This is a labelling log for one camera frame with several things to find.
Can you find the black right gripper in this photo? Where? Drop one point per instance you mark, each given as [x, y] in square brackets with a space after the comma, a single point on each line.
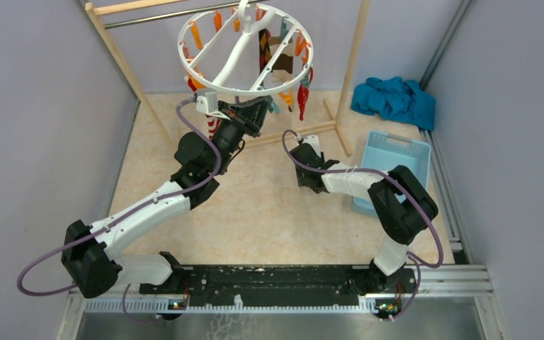
[302, 183]

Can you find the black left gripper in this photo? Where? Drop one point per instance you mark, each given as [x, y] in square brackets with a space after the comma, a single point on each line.
[248, 116]

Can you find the red snowflake sock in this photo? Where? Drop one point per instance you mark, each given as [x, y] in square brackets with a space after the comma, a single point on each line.
[303, 92]

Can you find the white round clip hanger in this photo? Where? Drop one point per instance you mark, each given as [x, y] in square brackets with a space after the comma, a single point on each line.
[245, 73]

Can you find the black orange sock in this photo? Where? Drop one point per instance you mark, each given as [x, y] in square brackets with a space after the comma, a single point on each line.
[264, 49]

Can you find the red white striped sock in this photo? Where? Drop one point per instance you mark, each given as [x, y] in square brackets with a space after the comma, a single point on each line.
[213, 122]

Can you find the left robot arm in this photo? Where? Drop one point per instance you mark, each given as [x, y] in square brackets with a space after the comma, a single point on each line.
[94, 255]

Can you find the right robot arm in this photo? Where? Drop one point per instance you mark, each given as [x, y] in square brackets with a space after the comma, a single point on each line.
[401, 203]

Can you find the brown beige sock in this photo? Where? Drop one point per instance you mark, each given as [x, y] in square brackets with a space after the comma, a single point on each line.
[282, 70]

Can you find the light blue perforated basket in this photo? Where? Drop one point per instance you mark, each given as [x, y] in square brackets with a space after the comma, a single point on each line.
[384, 151]

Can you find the blue crumpled cloth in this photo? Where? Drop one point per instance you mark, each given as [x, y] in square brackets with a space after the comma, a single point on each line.
[397, 100]

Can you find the metal hanging rod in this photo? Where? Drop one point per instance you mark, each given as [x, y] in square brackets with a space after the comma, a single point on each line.
[161, 17]

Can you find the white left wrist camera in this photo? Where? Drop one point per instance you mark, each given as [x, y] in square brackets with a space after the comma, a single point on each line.
[206, 101]

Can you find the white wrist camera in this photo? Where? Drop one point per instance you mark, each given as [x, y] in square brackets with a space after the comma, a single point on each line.
[314, 142]
[206, 101]

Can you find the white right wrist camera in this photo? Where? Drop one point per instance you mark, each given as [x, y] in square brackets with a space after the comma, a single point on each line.
[314, 142]

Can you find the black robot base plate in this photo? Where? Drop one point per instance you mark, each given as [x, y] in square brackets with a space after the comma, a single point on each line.
[281, 286]

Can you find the light wooden rack frame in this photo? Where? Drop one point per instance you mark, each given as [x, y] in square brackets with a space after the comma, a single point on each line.
[189, 63]

